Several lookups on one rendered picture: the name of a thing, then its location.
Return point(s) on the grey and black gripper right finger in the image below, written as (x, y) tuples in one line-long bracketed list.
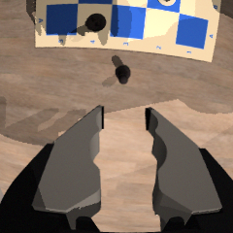
[(190, 184)]

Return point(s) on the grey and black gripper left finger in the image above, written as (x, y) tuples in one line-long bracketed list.
[(59, 184)]

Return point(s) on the blue and white chessboard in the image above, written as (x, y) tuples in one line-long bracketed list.
[(187, 28)]

